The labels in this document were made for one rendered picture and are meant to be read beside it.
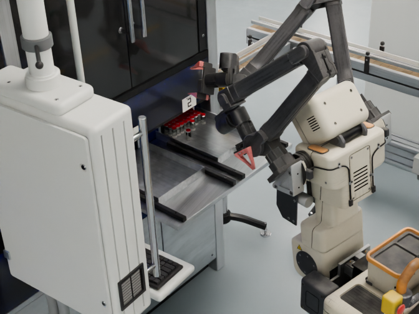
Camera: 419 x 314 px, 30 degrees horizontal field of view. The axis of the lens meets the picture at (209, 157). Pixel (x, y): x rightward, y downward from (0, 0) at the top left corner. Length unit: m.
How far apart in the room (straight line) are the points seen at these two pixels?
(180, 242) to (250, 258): 0.55
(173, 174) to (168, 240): 0.52
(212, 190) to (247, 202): 1.42
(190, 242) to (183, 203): 0.75
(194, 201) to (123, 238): 0.63
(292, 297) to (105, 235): 1.68
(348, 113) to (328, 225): 0.42
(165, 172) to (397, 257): 0.97
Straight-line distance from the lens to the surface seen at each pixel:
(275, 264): 3.96
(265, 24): 4.08
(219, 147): 3.20
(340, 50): 2.83
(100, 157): 2.13
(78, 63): 2.65
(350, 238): 2.86
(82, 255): 2.38
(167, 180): 3.02
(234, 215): 4.07
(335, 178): 2.53
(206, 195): 2.93
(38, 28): 2.15
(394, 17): 4.36
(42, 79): 2.21
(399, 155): 3.94
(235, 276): 3.89
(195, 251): 3.70
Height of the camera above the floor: 2.59
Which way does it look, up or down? 33 degrees down
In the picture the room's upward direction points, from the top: 2 degrees counter-clockwise
